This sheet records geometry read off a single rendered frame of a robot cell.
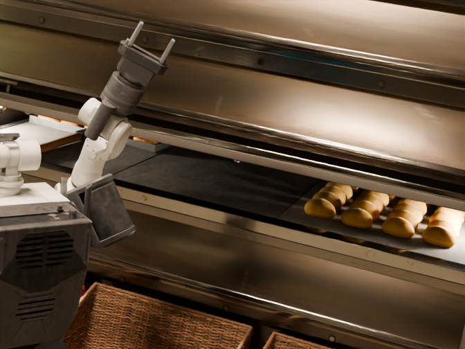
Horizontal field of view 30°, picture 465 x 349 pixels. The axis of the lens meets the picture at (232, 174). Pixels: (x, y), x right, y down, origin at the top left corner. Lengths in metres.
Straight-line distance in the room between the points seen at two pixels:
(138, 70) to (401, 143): 0.79
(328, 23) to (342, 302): 0.82
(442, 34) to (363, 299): 0.79
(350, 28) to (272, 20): 0.23
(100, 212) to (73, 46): 0.94
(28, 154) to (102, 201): 0.21
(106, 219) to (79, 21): 0.95
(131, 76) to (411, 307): 1.08
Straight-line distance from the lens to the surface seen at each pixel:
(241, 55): 2.54
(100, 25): 2.72
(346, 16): 2.45
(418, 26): 2.42
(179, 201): 2.69
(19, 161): 1.88
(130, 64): 2.05
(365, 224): 2.68
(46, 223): 1.76
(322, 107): 2.49
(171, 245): 2.75
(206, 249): 2.71
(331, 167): 2.35
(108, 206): 1.96
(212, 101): 2.58
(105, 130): 2.09
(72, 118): 2.63
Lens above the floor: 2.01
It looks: 16 degrees down
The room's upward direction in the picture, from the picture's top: 8 degrees clockwise
